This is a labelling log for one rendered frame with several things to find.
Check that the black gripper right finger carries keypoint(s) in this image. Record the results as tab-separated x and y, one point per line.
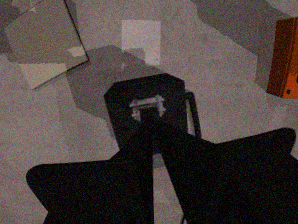
199	169

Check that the black cable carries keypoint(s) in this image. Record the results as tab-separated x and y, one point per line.
158	162

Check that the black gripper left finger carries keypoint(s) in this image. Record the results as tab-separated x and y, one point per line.
124	179

